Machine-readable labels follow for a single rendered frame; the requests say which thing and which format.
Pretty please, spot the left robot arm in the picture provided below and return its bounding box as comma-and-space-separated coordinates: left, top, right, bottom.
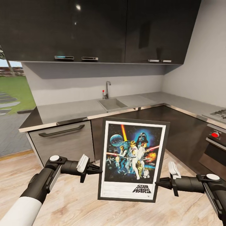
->
0, 155, 103, 226

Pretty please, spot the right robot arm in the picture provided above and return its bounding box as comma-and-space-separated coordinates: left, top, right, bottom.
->
155, 162, 226, 226

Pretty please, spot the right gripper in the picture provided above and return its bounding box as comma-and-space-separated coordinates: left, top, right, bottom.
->
155, 173, 193, 196

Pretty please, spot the poster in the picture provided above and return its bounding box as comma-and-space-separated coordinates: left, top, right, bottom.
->
97, 117, 170, 203

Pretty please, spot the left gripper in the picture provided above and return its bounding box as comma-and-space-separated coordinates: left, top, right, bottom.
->
69, 158, 103, 183

